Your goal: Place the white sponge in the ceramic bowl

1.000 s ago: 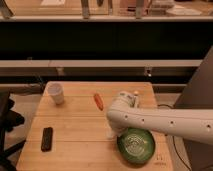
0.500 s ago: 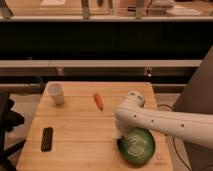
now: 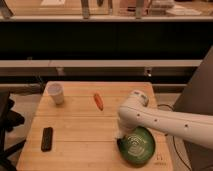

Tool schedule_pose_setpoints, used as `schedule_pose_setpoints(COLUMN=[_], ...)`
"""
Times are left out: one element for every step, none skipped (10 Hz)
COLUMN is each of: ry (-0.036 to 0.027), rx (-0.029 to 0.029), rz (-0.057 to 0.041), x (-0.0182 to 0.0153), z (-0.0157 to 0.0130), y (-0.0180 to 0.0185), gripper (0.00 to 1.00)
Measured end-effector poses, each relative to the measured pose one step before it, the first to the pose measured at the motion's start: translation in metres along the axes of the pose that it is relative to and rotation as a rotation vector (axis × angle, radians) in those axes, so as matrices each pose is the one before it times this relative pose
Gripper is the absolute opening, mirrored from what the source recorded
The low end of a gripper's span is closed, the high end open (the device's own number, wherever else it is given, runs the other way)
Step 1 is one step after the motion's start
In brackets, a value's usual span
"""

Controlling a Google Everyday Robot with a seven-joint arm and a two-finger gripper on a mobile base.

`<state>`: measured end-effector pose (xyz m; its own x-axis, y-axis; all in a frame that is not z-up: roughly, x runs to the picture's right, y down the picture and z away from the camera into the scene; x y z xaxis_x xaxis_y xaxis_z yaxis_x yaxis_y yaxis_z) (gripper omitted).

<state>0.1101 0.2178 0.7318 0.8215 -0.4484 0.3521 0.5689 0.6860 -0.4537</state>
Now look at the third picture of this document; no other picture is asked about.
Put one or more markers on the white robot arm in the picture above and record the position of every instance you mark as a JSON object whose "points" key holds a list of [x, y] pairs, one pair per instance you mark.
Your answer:
{"points": [[134, 111]]}

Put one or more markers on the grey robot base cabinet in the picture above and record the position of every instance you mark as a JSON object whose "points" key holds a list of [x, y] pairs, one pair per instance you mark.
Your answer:
{"points": [[197, 97]]}

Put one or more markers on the green ceramic bowl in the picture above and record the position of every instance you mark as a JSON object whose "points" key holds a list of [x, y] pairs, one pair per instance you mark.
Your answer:
{"points": [[138, 147]]}

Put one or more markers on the orange carrot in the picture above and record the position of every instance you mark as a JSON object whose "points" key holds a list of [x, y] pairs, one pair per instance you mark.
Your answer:
{"points": [[98, 101]]}

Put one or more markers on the white paper cup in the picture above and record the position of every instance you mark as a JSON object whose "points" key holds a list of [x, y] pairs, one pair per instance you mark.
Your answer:
{"points": [[55, 90]]}

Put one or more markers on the black remote control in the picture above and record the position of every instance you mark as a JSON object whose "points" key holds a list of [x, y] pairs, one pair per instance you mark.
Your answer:
{"points": [[47, 136]]}

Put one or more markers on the black office chair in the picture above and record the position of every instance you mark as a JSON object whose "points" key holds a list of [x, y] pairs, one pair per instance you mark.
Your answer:
{"points": [[8, 120]]}

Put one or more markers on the grey window rail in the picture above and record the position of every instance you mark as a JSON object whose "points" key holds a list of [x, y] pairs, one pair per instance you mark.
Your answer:
{"points": [[97, 63]]}

